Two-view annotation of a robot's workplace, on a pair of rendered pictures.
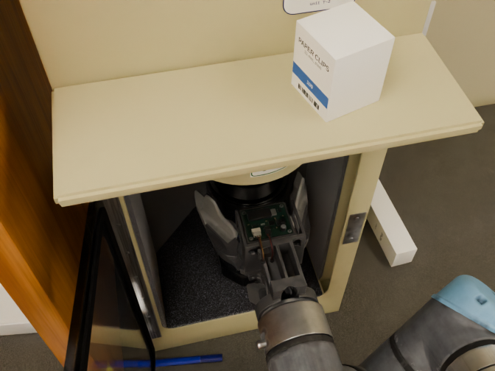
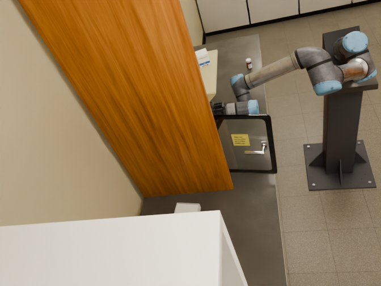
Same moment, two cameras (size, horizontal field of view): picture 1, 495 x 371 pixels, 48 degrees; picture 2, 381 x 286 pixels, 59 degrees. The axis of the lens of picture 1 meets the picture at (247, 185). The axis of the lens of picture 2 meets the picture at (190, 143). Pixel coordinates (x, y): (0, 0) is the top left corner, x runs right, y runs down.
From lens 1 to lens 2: 1.28 m
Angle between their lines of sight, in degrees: 38
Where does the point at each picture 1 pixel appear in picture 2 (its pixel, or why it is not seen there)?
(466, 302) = (236, 78)
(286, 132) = (211, 68)
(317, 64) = (204, 58)
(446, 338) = (241, 83)
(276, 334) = (232, 109)
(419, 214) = not seen: hidden behind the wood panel
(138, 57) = not seen: hidden behind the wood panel
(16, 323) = (198, 207)
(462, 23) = not seen: hidden behind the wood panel
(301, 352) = (237, 104)
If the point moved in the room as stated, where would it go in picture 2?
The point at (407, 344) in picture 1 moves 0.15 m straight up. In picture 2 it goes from (240, 92) to (235, 68)
